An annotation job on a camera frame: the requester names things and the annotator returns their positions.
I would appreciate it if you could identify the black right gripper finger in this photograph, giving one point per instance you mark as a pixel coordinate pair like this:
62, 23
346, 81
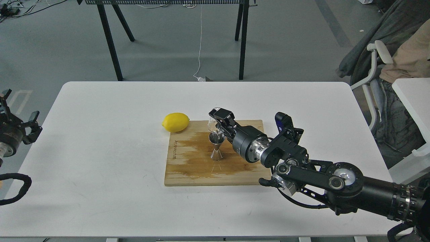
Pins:
224, 117
228, 132

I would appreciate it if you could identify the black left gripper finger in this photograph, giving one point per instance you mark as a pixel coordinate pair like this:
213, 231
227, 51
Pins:
5, 114
35, 128

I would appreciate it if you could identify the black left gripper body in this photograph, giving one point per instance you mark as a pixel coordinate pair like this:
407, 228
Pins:
10, 139

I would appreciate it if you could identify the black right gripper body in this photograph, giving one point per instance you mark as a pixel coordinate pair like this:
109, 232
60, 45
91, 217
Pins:
250, 143

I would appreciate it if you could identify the steel double jigger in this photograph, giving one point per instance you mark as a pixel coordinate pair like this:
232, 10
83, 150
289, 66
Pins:
216, 140

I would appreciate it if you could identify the small clear glass cup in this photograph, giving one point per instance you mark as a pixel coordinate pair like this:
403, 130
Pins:
214, 127

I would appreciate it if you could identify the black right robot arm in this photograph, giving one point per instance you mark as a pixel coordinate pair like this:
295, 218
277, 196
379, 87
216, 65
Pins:
317, 184

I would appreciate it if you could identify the wooden cutting board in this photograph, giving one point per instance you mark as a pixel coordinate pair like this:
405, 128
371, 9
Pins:
189, 163

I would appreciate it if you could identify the yellow lemon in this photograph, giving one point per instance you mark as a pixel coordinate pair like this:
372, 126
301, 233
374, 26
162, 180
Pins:
175, 122

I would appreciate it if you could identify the white office chair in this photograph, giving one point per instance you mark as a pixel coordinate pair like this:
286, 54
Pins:
379, 53

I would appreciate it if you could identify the seated person in beige shirt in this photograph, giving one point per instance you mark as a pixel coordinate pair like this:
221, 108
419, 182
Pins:
411, 60

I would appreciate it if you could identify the black metal frame table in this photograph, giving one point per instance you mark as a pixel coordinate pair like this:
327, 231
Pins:
173, 29

